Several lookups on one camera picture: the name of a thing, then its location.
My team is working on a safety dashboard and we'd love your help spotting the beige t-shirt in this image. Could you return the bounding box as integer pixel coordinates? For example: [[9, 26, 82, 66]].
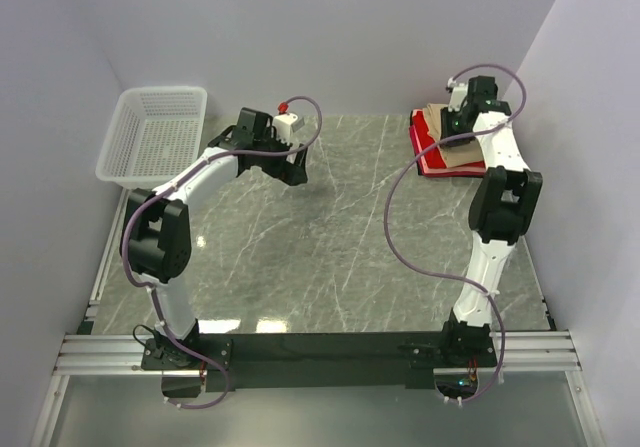
[[424, 102, 484, 168]]

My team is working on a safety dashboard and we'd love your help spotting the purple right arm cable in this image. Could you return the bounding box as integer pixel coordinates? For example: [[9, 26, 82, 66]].
[[383, 63, 528, 405]]

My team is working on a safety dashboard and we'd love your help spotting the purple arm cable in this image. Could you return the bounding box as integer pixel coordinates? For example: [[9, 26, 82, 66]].
[[121, 95, 325, 410], [383, 63, 528, 405]]

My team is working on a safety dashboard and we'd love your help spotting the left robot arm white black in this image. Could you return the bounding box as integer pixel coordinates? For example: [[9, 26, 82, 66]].
[[120, 102, 309, 369]]

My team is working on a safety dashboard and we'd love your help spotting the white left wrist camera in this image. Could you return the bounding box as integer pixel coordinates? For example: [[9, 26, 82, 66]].
[[272, 102, 304, 145]]

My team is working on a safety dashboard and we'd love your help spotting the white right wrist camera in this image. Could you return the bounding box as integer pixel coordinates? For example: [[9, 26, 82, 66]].
[[446, 77, 468, 112]]

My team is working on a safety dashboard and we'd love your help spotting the white plastic basket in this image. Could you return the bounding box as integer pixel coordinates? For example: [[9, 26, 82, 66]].
[[95, 86, 208, 189]]

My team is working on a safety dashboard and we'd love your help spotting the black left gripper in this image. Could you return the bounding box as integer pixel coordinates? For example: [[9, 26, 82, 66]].
[[254, 128, 308, 186]]

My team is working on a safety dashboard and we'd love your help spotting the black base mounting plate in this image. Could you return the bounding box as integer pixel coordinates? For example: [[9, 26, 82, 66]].
[[141, 332, 499, 392]]

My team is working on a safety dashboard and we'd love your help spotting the aluminium frame rail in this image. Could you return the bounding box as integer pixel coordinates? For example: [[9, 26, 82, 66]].
[[53, 331, 582, 376]]

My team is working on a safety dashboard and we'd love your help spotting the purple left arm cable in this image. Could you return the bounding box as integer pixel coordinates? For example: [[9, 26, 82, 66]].
[[121, 95, 325, 410]]

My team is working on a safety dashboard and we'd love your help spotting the folded red t-shirt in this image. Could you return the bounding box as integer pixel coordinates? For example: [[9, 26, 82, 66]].
[[408, 104, 486, 178]]

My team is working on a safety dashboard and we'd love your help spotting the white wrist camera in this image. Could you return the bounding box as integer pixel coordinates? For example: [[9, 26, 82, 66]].
[[446, 77, 468, 112], [272, 102, 304, 145]]

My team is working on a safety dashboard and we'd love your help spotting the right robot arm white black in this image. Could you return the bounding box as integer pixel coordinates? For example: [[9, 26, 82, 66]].
[[438, 76, 543, 366]]

